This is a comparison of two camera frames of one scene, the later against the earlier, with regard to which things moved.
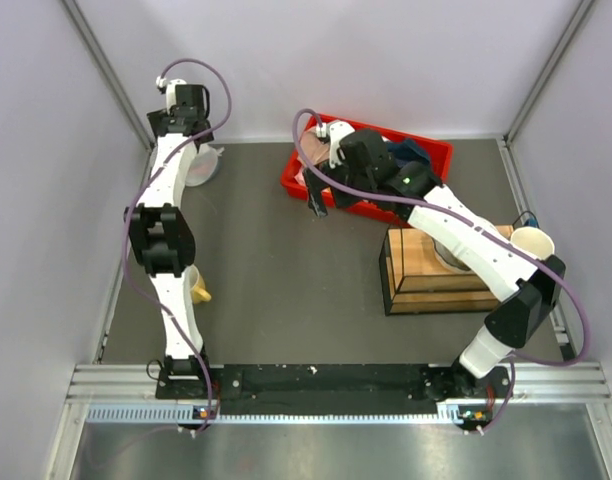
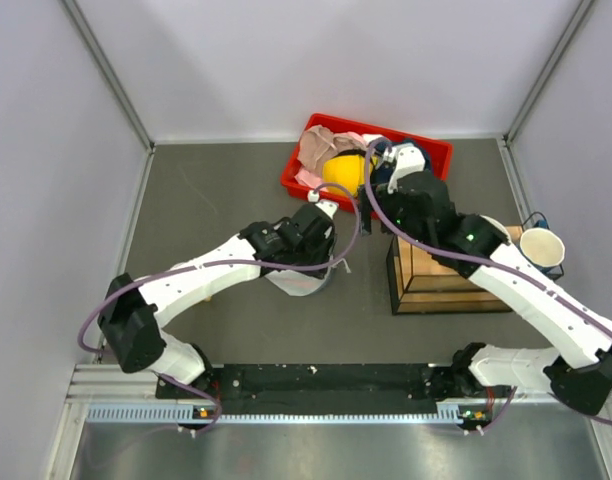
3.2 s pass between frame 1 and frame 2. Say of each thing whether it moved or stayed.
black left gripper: moved
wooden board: stayed
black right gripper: moved
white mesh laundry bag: moved
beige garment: stayed
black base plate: stayed
